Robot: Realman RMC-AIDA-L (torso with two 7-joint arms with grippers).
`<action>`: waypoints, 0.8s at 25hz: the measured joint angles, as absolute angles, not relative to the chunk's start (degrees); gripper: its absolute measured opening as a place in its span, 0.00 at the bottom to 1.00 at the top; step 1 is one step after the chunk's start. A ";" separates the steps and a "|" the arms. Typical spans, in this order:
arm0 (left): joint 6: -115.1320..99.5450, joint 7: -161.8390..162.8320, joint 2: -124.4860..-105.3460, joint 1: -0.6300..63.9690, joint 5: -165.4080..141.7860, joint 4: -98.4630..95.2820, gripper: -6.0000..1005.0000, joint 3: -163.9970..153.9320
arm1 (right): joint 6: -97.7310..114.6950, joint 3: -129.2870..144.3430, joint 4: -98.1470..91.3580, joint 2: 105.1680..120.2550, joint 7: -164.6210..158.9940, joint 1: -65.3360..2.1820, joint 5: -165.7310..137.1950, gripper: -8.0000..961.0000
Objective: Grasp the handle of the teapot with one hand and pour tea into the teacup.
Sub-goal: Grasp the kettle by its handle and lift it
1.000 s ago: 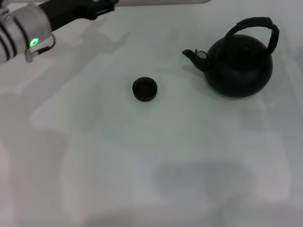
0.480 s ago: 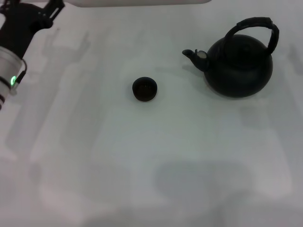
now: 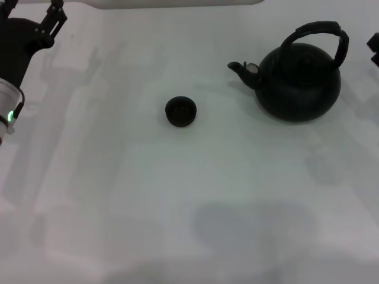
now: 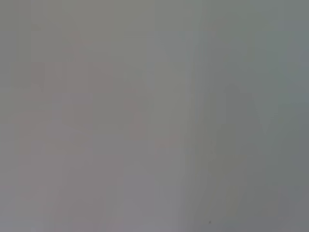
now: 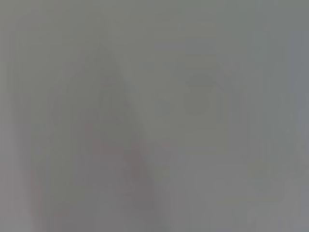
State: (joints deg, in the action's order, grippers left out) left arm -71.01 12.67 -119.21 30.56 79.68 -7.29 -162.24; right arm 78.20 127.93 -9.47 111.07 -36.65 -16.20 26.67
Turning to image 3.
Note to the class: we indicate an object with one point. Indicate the small black teacup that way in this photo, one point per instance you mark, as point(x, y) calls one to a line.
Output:
point(180, 114)

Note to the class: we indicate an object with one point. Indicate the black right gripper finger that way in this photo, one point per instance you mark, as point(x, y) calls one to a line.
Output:
point(376, 47)

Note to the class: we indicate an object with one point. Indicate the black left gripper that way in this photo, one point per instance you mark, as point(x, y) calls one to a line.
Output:
point(14, 50)

